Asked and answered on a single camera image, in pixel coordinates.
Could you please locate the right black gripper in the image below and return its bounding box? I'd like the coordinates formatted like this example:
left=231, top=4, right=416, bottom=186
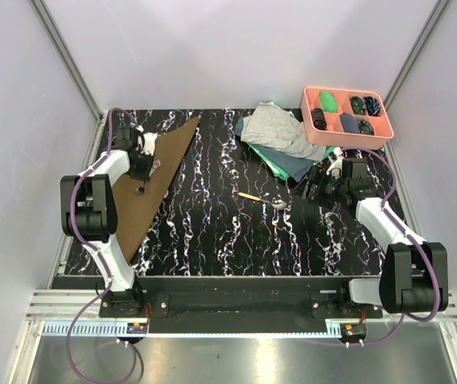
left=289, top=165, right=348, bottom=210

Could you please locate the silver fork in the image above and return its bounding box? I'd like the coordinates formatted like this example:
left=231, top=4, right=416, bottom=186
left=136, top=159, right=161, bottom=194

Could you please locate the wooden handled spoon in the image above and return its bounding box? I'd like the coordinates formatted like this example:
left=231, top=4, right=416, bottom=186
left=238, top=191, right=288, bottom=210

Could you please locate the brown cloth napkin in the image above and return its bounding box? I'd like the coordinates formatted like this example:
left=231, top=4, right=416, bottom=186
left=113, top=117, right=200, bottom=262

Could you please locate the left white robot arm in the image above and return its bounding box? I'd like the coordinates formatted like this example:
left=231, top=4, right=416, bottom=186
left=60, top=126, right=158, bottom=317

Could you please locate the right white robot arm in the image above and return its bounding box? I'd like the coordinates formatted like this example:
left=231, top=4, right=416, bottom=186
left=307, top=161, right=448, bottom=321

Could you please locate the green cloth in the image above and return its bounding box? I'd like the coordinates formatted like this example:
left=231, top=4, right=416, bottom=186
left=240, top=102, right=334, bottom=182

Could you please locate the dark brown rolled sock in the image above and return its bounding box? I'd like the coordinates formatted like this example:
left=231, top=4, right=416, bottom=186
left=311, top=108, right=327, bottom=131

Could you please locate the blue grey rolled sock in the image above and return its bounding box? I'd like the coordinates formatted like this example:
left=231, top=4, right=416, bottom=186
left=339, top=113, right=359, bottom=134

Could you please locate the pink compartment tray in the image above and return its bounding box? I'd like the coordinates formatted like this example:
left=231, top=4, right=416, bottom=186
left=301, top=86, right=395, bottom=150

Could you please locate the patterned sock bottom right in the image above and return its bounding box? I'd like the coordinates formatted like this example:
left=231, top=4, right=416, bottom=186
left=356, top=118, right=375, bottom=135

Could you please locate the grey cloth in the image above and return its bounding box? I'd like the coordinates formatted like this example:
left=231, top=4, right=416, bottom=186
left=241, top=103, right=326, bottom=162

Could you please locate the green rolled sock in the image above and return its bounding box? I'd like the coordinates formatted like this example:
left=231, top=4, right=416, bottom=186
left=319, top=91, right=339, bottom=114

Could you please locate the patterned sock top middle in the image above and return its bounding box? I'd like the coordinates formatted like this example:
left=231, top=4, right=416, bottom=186
left=350, top=96, right=366, bottom=115

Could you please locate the dark patterned sock top right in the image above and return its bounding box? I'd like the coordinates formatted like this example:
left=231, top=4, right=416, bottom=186
left=363, top=96, right=382, bottom=117

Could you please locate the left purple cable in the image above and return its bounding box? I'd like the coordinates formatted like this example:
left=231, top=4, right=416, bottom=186
left=66, top=106, right=145, bottom=383

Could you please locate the purple cable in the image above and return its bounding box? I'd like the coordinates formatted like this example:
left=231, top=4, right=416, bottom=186
left=303, top=146, right=443, bottom=347
left=66, top=106, right=145, bottom=383

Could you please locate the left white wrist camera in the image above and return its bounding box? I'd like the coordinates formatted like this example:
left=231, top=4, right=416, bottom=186
left=135, top=125, right=159, bottom=156

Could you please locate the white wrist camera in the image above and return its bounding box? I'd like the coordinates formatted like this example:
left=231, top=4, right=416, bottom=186
left=327, top=147, right=344, bottom=179
left=135, top=125, right=159, bottom=156

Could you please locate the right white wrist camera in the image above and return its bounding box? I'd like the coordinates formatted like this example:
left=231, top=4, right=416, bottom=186
left=327, top=147, right=344, bottom=179

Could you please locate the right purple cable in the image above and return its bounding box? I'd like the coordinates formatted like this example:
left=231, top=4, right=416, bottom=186
left=303, top=146, right=443, bottom=347

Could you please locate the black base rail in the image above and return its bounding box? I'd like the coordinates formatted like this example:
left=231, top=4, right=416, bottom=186
left=99, top=278, right=383, bottom=338

